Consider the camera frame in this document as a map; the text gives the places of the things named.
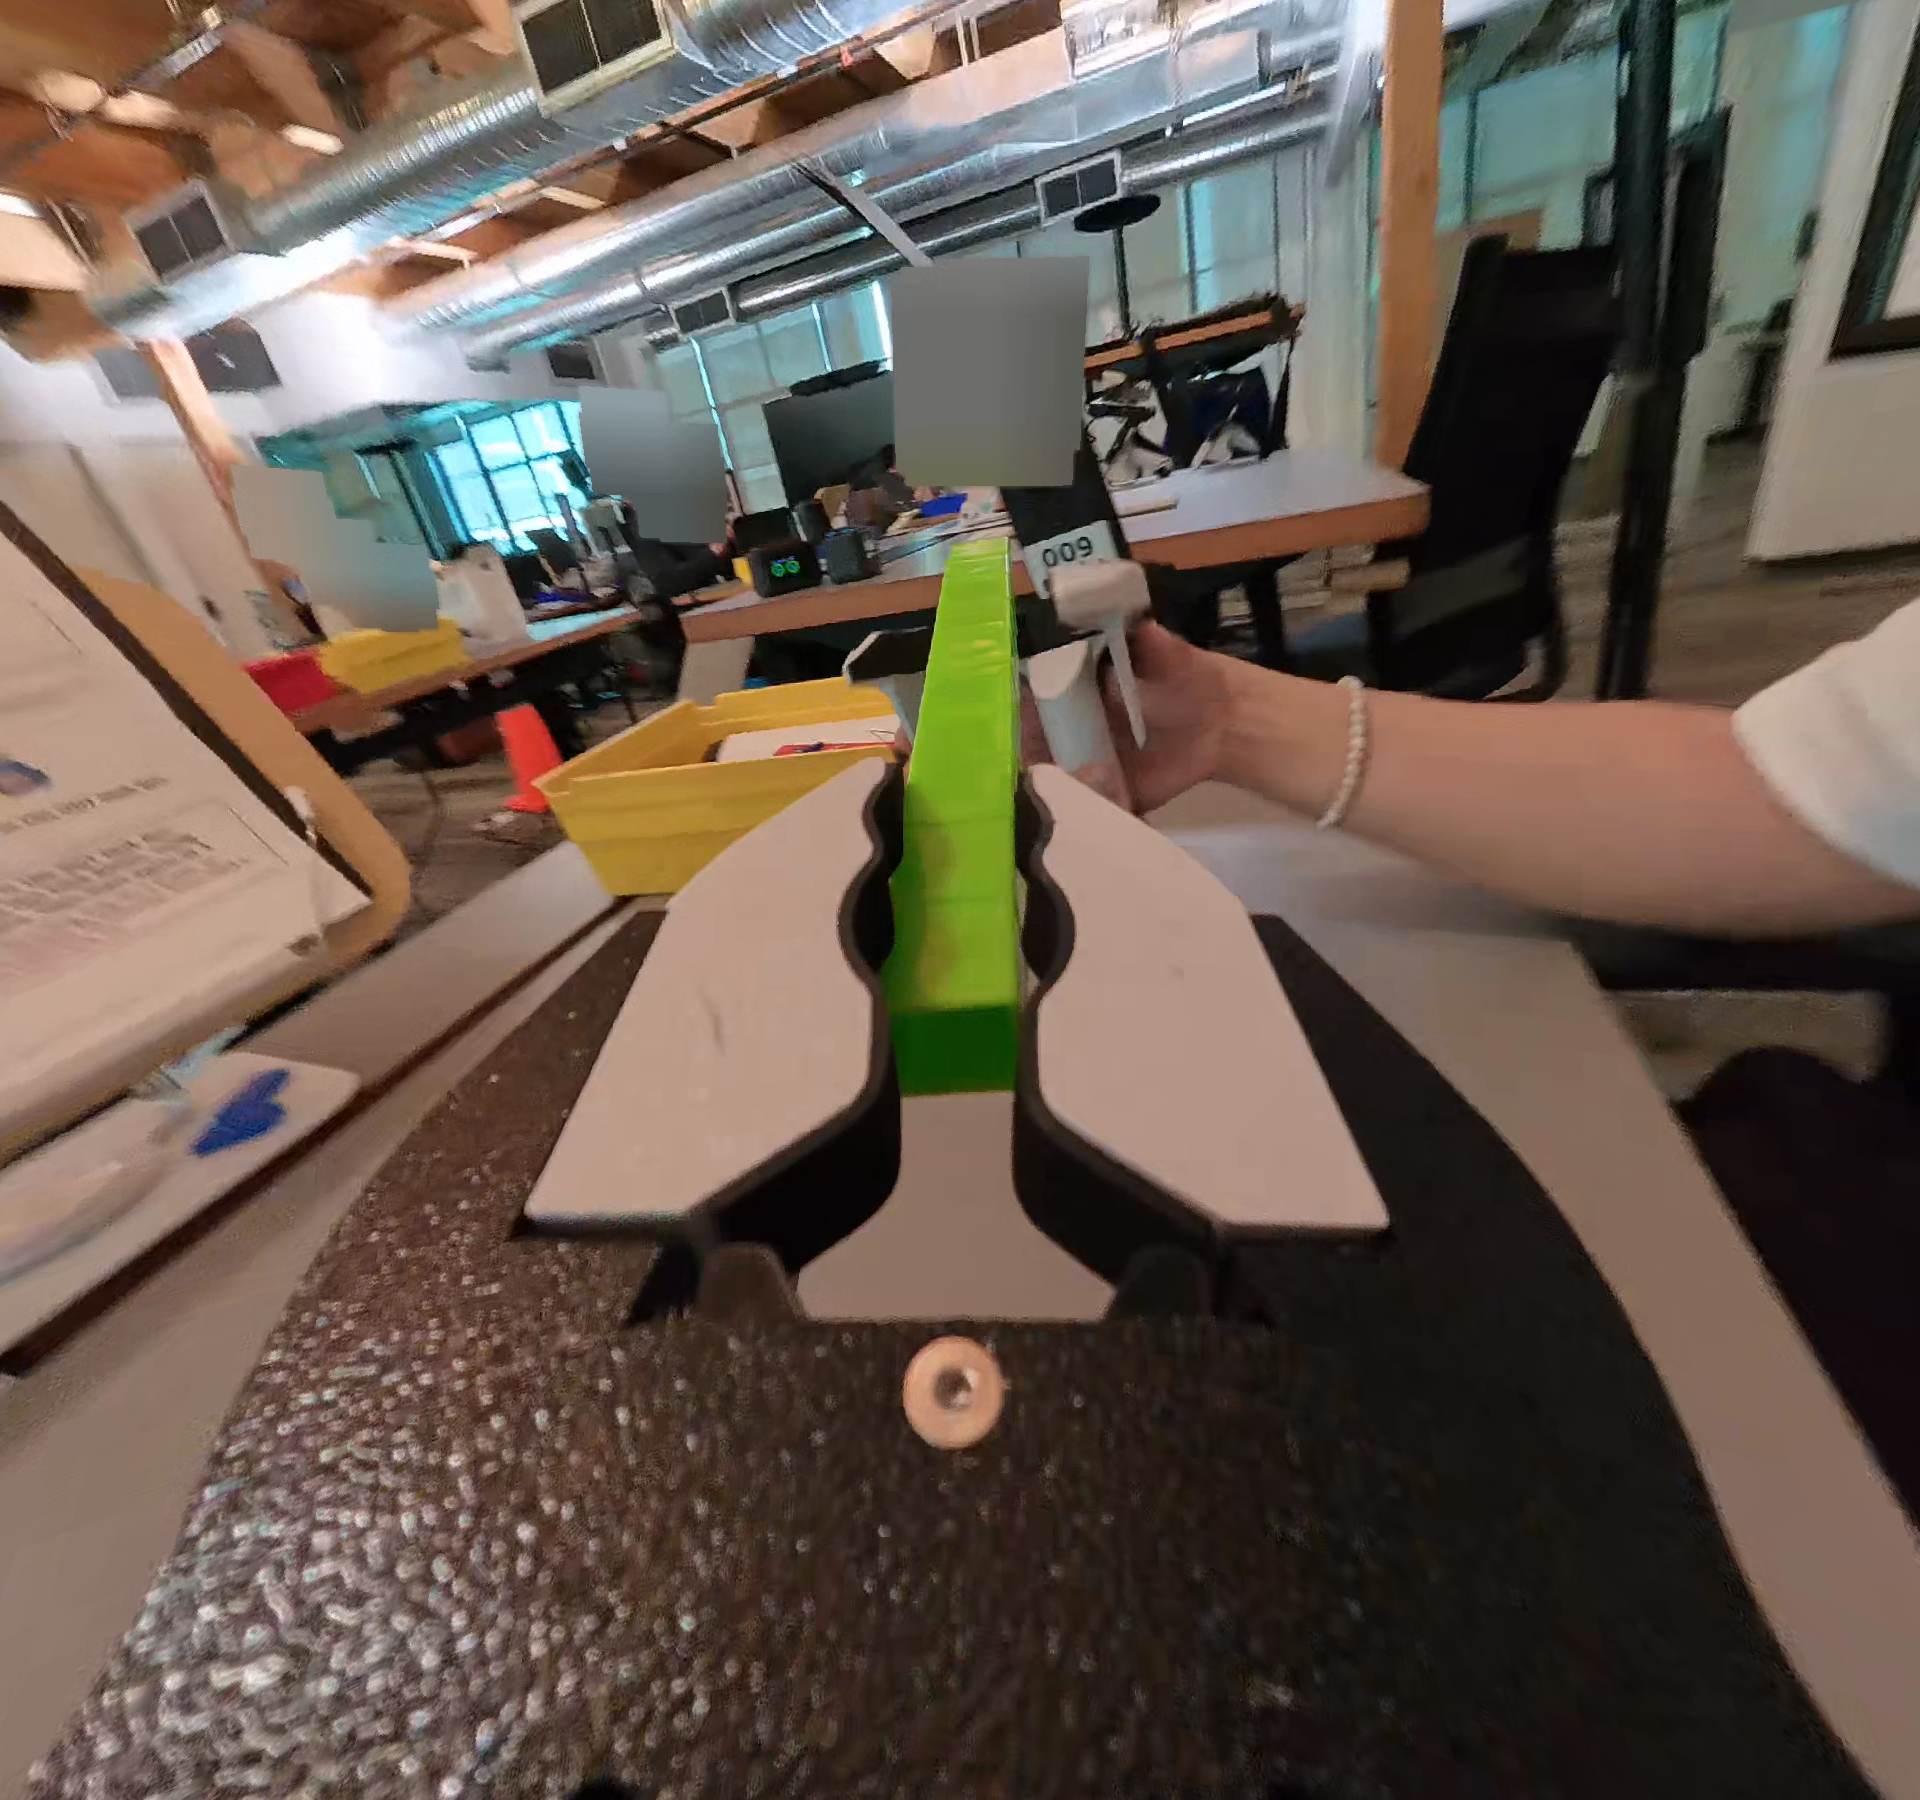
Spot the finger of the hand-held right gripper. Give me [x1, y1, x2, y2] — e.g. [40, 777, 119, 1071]
[1031, 560, 1158, 759]
[1021, 632, 1117, 775]

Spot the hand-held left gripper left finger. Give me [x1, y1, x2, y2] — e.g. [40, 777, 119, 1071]
[526, 761, 908, 1240]

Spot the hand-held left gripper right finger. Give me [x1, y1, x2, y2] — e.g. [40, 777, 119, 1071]
[1014, 767, 1391, 1247]

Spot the green block bar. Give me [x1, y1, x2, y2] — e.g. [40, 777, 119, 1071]
[884, 534, 1031, 1098]

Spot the yellow plastic bin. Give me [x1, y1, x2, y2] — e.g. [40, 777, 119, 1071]
[316, 626, 475, 698]
[535, 676, 908, 902]

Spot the white cylinder with black cap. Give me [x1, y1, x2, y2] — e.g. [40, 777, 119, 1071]
[706, 722, 902, 770]

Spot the person's right forearm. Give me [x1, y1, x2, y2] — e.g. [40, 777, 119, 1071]
[1337, 687, 1839, 938]

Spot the person's right hand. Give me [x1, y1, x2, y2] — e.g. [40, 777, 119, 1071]
[1037, 615, 1347, 819]

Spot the grey desk with wooden edge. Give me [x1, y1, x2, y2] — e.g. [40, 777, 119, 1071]
[676, 452, 1435, 652]

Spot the black television screen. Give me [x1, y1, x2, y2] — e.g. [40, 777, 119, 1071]
[762, 371, 902, 512]

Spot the orange traffic cone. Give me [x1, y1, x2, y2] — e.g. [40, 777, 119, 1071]
[490, 707, 571, 819]

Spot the black office chair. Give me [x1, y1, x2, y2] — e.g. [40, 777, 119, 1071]
[1366, 236, 1627, 707]

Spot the blue clip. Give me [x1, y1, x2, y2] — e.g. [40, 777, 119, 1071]
[188, 1069, 296, 1159]

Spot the white stand base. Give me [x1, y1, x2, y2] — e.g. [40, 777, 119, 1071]
[0, 1052, 361, 1368]

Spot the black tripod stand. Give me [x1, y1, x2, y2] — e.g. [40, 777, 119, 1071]
[1592, 0, 1697, 707]

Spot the instruction sheet board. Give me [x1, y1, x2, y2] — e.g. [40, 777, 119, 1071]
[0, 498, 421, 1172]

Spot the pearl bracelet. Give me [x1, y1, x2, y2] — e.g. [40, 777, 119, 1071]
[1316, 670, 1382, 837]

